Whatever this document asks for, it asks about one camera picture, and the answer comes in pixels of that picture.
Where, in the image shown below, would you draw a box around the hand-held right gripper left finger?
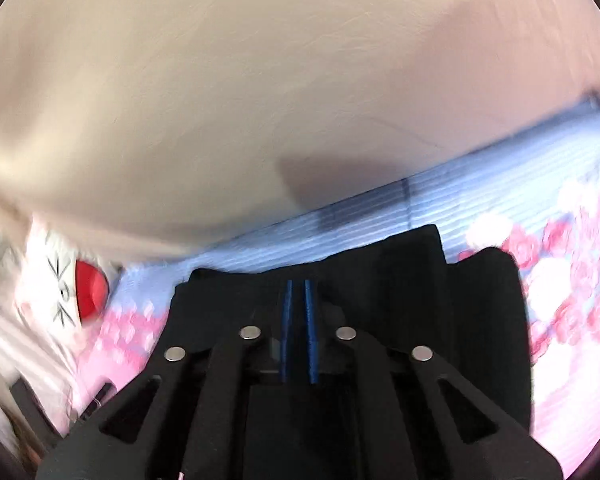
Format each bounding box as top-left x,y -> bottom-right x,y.
35,280 -> 293,480

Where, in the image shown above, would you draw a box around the black pants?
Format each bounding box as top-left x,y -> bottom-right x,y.
150,224 -> 533,480

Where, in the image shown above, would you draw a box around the cartoon face pillow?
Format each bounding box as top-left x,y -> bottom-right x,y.
10,215 -> 126,436

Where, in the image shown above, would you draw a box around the pink floral bed sheet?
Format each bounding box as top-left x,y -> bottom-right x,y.
70,100 -> 600,480

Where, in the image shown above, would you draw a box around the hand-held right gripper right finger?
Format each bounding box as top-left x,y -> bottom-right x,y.
305,280 -> 563,480

